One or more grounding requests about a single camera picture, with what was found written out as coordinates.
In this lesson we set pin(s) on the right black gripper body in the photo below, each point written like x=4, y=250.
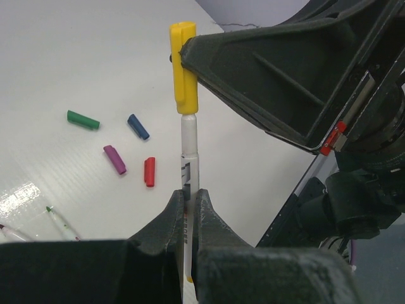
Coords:
x=364, y=113

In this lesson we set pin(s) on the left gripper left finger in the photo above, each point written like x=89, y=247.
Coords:
x=145, y=268

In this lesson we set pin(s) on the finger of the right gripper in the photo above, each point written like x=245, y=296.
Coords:
x=266, y=75

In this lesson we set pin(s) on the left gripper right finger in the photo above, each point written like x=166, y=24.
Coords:
x=226, y=269

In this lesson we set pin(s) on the yellow whiteboard marker pen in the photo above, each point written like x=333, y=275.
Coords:
x=190, y=185

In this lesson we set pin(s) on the blue pen cap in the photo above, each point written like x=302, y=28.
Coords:
x=137, y=127

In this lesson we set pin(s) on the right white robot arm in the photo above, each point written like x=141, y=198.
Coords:
x=355, y=201

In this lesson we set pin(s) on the green whiteboard marker pen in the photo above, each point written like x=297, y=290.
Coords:
x=62, y=225

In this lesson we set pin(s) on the red pen cap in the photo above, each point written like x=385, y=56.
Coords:
x=149, y=171

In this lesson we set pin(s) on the purple pen cap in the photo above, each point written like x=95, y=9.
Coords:
x=115, y=159

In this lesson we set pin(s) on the red whiteboard marker pen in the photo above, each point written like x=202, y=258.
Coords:
x=14, y=235

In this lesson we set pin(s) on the green pen cap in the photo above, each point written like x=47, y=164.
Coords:
x=83, y=121

